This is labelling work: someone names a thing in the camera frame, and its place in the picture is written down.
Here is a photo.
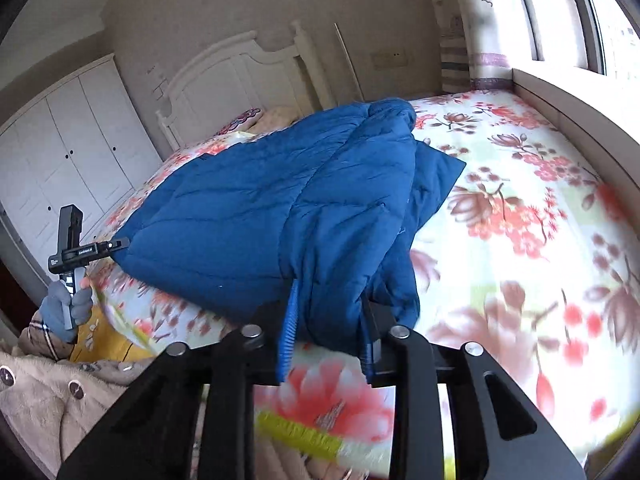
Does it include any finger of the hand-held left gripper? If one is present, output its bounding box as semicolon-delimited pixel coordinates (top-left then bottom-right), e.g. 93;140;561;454
100;236;131;258

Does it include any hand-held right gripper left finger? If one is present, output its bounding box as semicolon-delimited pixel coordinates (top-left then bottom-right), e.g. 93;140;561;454
57;279;301;480

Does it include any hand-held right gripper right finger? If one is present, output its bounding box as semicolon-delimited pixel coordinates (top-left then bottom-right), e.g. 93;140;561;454
357;294;587;480

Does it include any blue quilted jacket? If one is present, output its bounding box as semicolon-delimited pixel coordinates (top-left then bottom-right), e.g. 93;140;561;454
112;99;467;346

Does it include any person's left forearm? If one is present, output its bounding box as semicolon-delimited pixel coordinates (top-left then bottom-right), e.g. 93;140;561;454
19;310;77;362

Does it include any person's left hand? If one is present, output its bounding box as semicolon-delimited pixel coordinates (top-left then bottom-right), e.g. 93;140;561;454
40;279;94;344

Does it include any white wardrobe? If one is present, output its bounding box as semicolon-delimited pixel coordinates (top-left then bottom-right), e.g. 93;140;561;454
0;52;164;282

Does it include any yellow printed cloth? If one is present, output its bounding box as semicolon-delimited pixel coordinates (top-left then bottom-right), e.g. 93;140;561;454
69;304;156;364

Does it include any fluffy beige coat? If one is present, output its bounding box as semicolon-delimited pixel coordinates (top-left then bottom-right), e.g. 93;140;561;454
0;347;211;480

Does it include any patterned purple pillow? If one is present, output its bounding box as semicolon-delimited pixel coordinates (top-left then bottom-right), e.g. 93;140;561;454
215;107;264;137

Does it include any white wooden headboard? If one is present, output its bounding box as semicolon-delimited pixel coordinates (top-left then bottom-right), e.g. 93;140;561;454
156;20;337;154

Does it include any beige pillow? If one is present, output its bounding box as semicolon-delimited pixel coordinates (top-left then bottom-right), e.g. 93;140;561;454
252;105;302;134

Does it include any floral bed sheet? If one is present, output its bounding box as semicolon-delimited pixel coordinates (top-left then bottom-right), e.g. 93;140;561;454
82;91;640;480

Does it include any white pole lamp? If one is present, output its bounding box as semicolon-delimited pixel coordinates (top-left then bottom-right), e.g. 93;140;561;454
333;22;365;104

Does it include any white window ledge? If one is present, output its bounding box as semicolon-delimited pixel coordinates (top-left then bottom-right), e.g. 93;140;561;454
510;67;640;243

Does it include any printed curtain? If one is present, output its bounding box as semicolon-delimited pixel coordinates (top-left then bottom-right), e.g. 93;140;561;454
439;0;539;96

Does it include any dark framed window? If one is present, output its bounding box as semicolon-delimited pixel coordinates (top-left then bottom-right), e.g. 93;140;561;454
510;0;640;82

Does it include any beige wall outlet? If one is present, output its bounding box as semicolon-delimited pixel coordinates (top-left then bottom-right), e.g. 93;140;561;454
370;49;409;67

